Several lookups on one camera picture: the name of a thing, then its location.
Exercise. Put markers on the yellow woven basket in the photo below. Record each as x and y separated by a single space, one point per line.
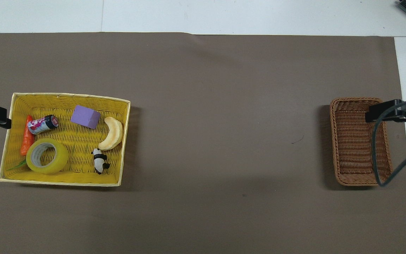
83 141

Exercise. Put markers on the yellow tape roll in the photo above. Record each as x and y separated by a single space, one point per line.
59 157

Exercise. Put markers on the brown wicker basket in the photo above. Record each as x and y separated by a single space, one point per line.
352 148

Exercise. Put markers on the yellow toy banana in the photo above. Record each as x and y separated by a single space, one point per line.
115 134

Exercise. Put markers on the panda figurine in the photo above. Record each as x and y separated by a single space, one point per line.
99 162

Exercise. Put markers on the purple block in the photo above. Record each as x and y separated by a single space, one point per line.
85 116

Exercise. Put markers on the small drink can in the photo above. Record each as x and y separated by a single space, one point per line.
41 125

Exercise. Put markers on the orange toy carrot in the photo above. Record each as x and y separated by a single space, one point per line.
27 139

